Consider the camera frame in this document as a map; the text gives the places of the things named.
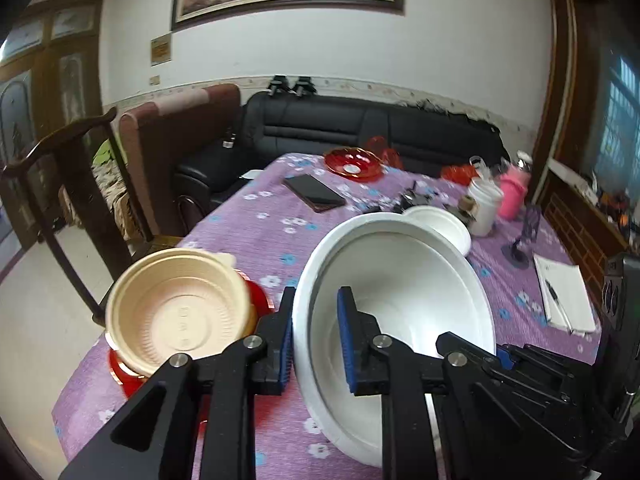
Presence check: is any white plastic jar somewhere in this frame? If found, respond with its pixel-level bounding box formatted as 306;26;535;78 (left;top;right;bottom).
466;176;504;237

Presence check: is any black smartphone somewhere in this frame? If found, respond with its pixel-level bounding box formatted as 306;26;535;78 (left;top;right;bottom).
283;174;347;212

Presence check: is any lined paper notebook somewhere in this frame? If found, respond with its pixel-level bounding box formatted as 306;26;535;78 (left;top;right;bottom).
532;252;598;337

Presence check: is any patterned cloth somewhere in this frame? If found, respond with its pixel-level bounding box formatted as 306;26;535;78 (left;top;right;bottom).
92;140;151;241

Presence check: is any red plastic bag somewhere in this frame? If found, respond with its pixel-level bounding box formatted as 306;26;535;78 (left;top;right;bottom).
441;164;478;184

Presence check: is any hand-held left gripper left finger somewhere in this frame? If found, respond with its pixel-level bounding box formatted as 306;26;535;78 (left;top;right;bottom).
59;286;296;480

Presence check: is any barred window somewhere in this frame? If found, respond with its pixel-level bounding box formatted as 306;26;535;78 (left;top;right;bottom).
582;55;640;181

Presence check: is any black leather sofa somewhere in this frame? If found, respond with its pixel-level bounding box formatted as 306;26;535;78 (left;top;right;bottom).
172;91;511;211

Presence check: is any dark wooden chair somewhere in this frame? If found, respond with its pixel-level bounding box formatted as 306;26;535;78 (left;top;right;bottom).
0;106;186;328

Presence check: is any dark wooden door frame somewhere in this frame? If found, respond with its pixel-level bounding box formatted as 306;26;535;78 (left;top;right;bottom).
530;0;601;196

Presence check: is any brown brick-pattern counter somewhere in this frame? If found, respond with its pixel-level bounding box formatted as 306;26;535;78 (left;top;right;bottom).
537;157;640;311

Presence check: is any small white paper bowl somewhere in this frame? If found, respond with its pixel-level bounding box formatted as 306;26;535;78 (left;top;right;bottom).
401;205;472;256

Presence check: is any pink thermos bottle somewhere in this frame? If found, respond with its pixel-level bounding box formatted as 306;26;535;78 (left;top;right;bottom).
499;152;533;221

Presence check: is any yellow wall sign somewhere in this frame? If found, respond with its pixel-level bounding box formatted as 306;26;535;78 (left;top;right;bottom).
150;33;172;66

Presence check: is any red glass dish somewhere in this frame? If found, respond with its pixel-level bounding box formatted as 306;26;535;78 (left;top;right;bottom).
367;135;403;168

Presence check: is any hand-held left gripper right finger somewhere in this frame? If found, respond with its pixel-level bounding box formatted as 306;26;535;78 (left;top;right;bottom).
337;286;601;480

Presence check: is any cream plastic bowl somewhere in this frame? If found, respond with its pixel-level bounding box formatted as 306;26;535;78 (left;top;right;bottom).
104;247;258;378

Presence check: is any wooden glass-door cabinet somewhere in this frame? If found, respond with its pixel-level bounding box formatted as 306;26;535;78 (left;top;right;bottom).
0;0;106;251

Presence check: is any purple floral tablecloth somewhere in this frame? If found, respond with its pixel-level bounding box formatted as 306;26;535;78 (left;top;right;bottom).
50;152;616;480

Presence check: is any clear ballpoint pen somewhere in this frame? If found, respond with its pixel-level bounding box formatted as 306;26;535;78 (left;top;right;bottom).
545;279;574;335

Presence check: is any black phone stand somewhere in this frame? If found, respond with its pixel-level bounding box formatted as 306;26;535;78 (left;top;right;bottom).
501;204;543;267

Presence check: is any maroon armchair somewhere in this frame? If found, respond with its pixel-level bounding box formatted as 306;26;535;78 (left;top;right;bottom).
117;83;242;238

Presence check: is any large white paper bowl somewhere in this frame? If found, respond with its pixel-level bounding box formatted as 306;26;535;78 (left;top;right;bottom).
291;212;497;468

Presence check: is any red glass plate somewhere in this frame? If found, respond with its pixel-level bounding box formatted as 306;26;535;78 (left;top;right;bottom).
107;270;275;423
323;146;385;181

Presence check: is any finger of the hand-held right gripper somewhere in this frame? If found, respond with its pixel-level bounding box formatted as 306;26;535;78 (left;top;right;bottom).
496;342;608;456

